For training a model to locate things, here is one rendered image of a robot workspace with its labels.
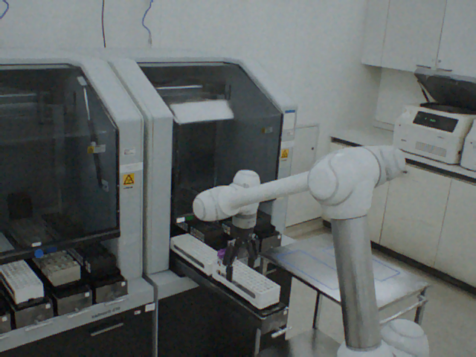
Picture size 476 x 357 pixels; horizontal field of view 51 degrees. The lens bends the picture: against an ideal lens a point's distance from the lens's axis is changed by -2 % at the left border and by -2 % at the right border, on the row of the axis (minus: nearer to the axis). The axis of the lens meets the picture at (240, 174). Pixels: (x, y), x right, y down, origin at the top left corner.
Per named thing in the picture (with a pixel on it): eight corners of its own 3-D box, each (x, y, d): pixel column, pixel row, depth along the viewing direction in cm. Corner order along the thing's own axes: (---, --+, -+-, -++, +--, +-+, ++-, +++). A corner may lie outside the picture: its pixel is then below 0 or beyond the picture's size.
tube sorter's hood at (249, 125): (119, 189, 255) (119, 61, 236) (215, 172, 293) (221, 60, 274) (174, 224, 218) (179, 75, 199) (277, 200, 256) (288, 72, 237)
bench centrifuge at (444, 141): (389, 148, 407) (401, 68, 387) (431, 141, 444) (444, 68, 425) (451, 166, 365) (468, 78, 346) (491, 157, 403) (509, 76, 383)
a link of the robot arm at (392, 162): (355, 147, 159) (329, 153, 150) (406, 134, 146) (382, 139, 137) (365, 188, 159) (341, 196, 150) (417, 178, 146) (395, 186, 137)
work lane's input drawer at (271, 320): (161, 262, 233) (161, 244, 230) (186, 254, 242) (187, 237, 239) (268, 342, 181) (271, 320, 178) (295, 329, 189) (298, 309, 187)
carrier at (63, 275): (79, 277, 198) (78, 262, 196) (81, 279, 196) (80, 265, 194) (50, 285, 190) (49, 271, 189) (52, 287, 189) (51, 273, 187)
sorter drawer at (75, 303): (3, 247, 235) (1, 229, 232) (33, 240, 243) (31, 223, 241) (62, 322, 182) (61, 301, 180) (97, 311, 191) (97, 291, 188)
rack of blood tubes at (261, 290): (211, 276, 206) (212, 262, 204) (230, 269, 213) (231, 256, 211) (259, 309, 185) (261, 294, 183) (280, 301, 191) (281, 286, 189)
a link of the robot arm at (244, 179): (244, 203, 199) (219, 210, 190) (247, 165, 194) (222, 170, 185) (265, 212, 192) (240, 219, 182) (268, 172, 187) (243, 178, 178)
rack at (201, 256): (169, 250, 229) (169, 238, 228) (187, 245, 236) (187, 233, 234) (208, 278, 208) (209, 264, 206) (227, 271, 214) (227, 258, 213)
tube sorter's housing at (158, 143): (68, 316, 310) (57, 47, 261) (181, 280, 363) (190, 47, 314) (158, 423, 234) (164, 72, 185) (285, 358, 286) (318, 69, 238)
